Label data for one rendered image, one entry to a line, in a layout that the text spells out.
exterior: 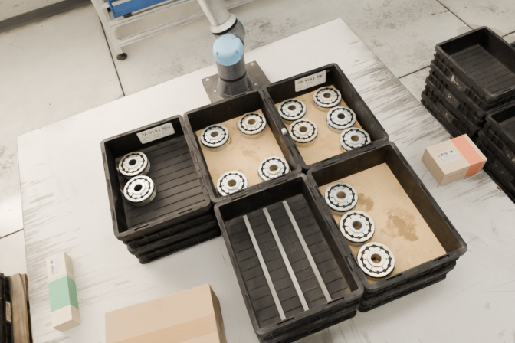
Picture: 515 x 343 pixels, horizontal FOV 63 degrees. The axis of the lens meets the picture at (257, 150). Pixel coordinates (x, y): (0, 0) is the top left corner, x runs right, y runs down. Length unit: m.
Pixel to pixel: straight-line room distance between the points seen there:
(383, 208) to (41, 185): 1.29
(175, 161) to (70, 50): 2.29
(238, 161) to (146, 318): 0.58
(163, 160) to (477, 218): 1.08
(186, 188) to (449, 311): 0.89
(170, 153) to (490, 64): 1.61
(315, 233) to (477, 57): 1.43
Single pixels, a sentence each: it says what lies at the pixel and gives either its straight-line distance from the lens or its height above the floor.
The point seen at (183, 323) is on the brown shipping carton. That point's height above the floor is 0.86.
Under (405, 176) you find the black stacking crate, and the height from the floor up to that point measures 0.89.
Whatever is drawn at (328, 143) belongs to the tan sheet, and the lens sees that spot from 1.49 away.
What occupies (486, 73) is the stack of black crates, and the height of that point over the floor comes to 0.49.
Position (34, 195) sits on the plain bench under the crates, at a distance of 1.86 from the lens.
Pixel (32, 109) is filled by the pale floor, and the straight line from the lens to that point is 3.35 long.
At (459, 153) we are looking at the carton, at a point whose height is 0.77.
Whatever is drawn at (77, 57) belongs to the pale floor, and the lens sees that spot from 3.58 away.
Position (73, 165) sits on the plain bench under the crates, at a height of 0.70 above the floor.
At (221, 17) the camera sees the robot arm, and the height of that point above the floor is 1.02.
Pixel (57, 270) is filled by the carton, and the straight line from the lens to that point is 1.58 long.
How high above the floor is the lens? 2.03
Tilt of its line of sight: 53 degrees down
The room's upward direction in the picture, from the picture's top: 10 degrees counter-clockwise
